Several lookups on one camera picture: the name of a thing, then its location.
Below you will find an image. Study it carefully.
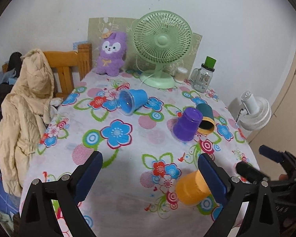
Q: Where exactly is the white floor fan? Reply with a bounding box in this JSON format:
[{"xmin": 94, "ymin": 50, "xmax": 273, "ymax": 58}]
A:
[{"xmin": 237, "ymin": 91, "xmax": 272, "ymax": 132}]

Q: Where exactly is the purple plush toy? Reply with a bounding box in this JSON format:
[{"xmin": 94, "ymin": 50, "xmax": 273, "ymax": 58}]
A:
[{"xmin": 95, "ymin": 32, "xmax": 127, "ymax": 76}]

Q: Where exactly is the floral tablecloth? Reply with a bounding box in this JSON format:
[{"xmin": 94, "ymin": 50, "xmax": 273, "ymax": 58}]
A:
[{"xmin": 23, "ymin": 70, "xmax": 258, "ymax": 236}]

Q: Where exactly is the orange plastic cup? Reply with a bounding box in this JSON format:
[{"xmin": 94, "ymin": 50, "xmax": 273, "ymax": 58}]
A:
[{"xmin": 175, "ymin": 170, "xmax": 211, "ymax": 206}]

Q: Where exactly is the teal cup with yellow rim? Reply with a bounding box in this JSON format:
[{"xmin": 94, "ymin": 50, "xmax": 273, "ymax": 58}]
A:
[{"xmin": 196, "ymin": 103, "xmax": 215, "ymax": 135}]

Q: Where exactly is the green desk fan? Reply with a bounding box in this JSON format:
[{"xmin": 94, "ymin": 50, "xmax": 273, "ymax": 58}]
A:
[{"xmin": 133, "ymin": 11, "xmax": 192, "ymax": 89}]

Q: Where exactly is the blue plastic cup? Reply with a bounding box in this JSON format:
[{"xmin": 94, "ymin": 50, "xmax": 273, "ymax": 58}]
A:
[{"xmin": 116, "ymin": 89, "xmax": 148, "ymax": 116}]

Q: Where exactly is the cotton swab container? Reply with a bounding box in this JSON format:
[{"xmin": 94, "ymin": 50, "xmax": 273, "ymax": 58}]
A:
[{"xmin": 174, "ymin": 67, "xmax": 188, "ymax": 83}]

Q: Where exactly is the wooden chair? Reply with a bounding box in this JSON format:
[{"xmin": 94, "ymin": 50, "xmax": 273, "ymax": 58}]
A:
[{"xmin": 5, "ymin": 43, "xmax": 92, "ymax": 101}]

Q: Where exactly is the purple plastic cup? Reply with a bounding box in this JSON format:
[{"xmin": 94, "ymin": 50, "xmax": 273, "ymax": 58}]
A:
[{"xmin": 173, "ymin": 107, "xmax": 203, "ymax": 142}]

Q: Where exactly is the beige puffer jacket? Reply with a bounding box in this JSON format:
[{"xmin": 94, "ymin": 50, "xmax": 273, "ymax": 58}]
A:
[{"xmin": 0, "ymin": 49, "xmax": 54, "ymax": 197}]

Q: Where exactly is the beige patterned board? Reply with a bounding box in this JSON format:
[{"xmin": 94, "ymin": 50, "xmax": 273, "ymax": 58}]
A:
[{"xmin": 88, "ymin": 17, "xmax": 202, "ymax": 75}]

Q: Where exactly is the glass mason jar mug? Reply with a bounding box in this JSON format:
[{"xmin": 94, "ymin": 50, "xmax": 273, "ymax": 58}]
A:
[{"xmin": 190, "ymin": 56, "xmax": 216, "ymax": 93}]

